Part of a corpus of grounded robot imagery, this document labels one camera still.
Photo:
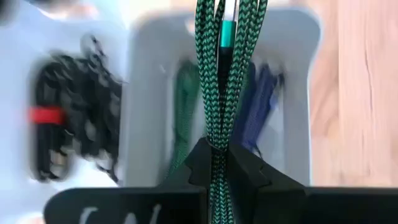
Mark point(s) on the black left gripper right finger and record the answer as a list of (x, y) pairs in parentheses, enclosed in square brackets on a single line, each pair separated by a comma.
[(280, 205)]

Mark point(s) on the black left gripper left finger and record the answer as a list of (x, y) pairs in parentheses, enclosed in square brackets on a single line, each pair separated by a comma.
[(174, 205)]

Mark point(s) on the large white plastic bin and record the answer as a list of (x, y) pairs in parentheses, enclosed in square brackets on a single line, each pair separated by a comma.
[(15, 62), (149, 93)]

